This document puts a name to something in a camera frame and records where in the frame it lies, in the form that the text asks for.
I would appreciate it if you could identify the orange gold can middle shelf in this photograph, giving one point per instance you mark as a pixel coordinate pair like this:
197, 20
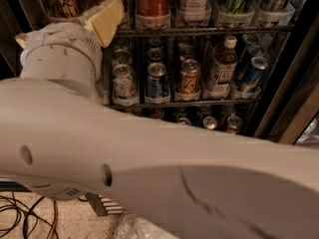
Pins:
189, 75

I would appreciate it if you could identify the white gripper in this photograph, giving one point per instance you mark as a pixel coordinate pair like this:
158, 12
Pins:
61, 38

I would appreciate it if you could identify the right glass fridge door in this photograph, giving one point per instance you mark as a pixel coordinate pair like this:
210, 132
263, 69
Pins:
289, 100

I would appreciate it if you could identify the blue can bottom shelf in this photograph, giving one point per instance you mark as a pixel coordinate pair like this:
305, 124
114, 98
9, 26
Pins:
210, 123

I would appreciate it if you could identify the blue red bull can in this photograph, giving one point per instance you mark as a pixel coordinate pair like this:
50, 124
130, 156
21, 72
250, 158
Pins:
253, 75
250, 52

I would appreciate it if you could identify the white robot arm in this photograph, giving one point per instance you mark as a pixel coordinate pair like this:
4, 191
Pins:
57, 140

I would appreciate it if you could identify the blue red bull can behind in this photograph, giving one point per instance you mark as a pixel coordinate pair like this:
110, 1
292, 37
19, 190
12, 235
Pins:
250, 52

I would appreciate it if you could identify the gold can bottom shelf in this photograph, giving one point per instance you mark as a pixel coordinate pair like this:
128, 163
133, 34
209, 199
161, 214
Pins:
233, 124

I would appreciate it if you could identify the green silver can bottom shelf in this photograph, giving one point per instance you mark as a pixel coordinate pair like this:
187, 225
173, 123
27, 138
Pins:
185, 121

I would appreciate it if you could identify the blue red bull can front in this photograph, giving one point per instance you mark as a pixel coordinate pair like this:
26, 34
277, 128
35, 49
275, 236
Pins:
253, 75

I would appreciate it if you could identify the white green can middle shelf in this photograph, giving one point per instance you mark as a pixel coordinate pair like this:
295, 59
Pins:
124, 82

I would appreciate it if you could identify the brown tea bottle white cap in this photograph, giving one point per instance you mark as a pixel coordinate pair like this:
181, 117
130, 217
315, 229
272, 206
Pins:
222, 67

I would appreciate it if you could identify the blue pepsi can middle shelf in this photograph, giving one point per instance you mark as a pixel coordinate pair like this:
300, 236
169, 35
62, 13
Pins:
157, 81

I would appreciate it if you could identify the clear plastic bag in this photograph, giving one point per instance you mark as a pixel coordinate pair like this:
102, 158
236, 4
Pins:
132, 226

